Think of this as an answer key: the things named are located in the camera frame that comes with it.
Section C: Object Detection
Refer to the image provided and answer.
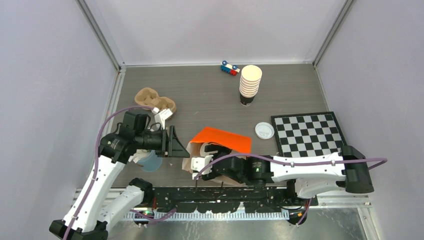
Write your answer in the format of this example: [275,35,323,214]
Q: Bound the orange paper bag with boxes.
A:
[181,126,252,186]

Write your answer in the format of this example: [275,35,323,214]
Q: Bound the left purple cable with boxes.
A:
[62,105,178,240]

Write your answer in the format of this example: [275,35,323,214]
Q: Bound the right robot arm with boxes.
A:
[192,145,374,205]

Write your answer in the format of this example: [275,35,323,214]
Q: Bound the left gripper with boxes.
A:
[135,125,190,157]

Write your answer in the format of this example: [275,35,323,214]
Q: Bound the cardboard cup carrier tray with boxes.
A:
[134,87,177,113]

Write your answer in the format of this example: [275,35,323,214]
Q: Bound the crumpled white paper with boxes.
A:
[128,149,151,165]

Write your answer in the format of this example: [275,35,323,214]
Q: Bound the black white checkerboard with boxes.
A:
[270,111,347,158]

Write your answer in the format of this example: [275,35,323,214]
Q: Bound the blue plastic cup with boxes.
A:
[136,150,163,173]

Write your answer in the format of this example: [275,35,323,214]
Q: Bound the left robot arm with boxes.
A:
[49,106,190,240]

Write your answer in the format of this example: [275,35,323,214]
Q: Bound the stack of white paper cups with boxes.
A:
[239,65,263,106]

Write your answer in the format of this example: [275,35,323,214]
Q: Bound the red blue toy car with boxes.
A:
[220,60,240,76]

